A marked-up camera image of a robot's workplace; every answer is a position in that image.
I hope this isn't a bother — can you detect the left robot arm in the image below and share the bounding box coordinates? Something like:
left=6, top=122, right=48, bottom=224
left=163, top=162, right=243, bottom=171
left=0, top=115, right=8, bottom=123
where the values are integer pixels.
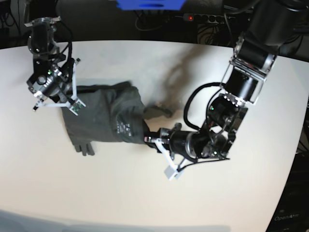
left=144, top=0, right=309, bottom=172

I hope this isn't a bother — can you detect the black OpenArm base box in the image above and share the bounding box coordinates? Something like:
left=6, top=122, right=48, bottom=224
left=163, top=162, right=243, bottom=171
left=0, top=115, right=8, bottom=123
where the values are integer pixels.
left=267, top=152, right=309, bottom=232

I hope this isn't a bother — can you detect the black power strip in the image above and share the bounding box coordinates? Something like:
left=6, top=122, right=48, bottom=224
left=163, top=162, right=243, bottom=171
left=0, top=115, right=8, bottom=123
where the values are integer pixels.
left=183, top=14, right=225, bottom=24

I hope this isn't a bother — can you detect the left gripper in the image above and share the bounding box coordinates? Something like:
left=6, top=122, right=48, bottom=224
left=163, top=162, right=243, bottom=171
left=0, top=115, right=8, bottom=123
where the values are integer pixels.
left=144, top=123, right=200, bottom=169

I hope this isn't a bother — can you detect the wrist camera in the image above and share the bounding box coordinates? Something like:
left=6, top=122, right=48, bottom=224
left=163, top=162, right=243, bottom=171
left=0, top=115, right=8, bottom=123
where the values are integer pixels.
left=69, top=98, right=86, bottom=116
left=164, top=165, right=184, bottom=181

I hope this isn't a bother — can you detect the blue plastic bin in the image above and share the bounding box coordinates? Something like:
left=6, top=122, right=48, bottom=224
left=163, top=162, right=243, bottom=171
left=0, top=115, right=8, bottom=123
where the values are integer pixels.
left=117, top=0, right=185, bottom=11

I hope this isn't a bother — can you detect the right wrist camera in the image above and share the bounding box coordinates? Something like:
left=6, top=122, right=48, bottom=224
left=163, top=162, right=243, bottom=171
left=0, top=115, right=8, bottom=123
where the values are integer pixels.
left=69, top=98, right=86, bottom=116

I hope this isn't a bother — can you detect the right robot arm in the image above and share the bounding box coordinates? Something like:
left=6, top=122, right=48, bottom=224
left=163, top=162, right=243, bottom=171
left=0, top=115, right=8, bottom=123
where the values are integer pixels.
left=24, top=0, right=86, bottom=115

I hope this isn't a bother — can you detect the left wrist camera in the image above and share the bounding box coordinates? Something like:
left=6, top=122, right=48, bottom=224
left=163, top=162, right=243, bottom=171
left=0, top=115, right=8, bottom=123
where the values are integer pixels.
left=164, top=165, right=184, bottom=181

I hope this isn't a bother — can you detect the dark grey T-shirt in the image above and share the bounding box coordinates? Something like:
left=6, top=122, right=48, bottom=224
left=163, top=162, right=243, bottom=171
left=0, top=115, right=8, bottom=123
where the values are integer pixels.
left=61, top=82, right=173, bottom=156

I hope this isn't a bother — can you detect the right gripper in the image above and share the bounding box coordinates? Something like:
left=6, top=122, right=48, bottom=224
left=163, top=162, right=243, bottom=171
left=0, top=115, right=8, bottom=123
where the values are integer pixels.
left=27, top=58, right=81, bottom=112

